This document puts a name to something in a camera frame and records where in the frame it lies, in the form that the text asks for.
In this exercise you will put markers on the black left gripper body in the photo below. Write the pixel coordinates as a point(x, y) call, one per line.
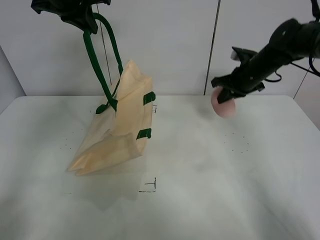
point(78, 13)

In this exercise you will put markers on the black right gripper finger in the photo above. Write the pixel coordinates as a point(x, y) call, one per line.
point(226, 95)
point(224, 81)

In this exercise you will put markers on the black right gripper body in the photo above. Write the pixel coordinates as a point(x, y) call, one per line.
point(254, 68)

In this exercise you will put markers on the pink peach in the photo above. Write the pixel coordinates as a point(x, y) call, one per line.
point(224, 110)

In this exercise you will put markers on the white linen bag green handles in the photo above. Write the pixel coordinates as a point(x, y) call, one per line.
point(122, 125)

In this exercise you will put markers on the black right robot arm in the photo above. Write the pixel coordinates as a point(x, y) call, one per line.
point(291, 41)

